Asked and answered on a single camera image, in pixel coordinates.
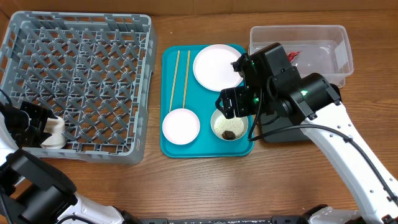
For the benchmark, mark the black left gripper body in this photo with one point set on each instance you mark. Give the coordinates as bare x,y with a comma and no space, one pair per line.
26,124

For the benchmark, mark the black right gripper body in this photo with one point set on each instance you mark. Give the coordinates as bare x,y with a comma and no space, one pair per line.
245,100

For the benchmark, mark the white cup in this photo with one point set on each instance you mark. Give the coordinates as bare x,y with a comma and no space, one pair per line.
54,127

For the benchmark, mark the red snack wrapper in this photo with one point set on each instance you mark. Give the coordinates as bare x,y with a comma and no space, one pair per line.
291,55

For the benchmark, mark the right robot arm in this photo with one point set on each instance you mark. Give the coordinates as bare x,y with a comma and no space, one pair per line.
371,184

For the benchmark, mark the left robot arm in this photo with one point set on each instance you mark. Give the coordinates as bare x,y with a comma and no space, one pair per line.
33,191

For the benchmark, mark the grey dishwasher rack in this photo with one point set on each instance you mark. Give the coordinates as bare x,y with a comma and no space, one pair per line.
91,69

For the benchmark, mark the bowl of rice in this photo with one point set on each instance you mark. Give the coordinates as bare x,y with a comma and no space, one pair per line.
228,129

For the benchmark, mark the black tray bin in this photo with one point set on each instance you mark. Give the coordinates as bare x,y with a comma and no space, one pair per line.
294,106

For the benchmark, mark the large white plate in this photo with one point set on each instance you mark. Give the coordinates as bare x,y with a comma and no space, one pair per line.
213,69

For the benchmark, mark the teal serving tray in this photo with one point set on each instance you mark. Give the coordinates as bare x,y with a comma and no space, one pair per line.
199,100

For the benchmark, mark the small white pink plate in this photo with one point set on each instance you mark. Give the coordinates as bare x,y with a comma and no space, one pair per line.
181,126

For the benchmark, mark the right wooden chopstick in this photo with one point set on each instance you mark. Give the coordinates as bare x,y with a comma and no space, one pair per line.
186,78

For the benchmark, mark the wooden chopstick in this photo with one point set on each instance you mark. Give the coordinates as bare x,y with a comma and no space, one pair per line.
174,81
186,78

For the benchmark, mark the left wooden chopstick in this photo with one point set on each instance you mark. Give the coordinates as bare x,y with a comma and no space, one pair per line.
174,81

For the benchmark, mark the clear plastic bin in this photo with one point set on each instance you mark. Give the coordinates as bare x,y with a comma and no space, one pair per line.
323,49

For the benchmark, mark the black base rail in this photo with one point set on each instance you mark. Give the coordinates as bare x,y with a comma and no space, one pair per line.
280,219

